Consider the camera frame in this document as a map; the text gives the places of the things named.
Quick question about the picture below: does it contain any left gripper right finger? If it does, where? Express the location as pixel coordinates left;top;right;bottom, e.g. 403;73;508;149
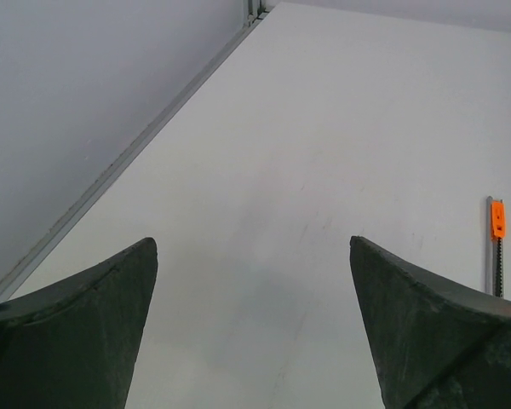
350;236;511;408

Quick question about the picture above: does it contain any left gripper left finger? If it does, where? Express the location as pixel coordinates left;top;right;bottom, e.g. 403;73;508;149
0;238;158;408

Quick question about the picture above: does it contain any small orange chisel bit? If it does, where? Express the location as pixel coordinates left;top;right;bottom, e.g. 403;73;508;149
485;196;506;298

